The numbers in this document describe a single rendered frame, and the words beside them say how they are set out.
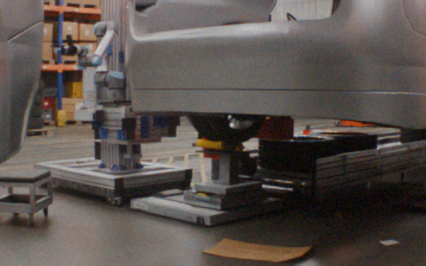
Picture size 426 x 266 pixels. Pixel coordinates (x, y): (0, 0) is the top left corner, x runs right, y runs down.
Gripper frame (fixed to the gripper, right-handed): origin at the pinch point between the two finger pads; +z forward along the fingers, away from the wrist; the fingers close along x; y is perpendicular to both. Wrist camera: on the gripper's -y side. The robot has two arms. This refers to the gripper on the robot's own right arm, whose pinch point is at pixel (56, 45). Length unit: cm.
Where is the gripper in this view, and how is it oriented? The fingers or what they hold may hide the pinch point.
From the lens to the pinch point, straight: 457.0
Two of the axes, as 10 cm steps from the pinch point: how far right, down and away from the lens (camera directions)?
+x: -8.7, -1.7, 4.7
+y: -1.2, 9.8, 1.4
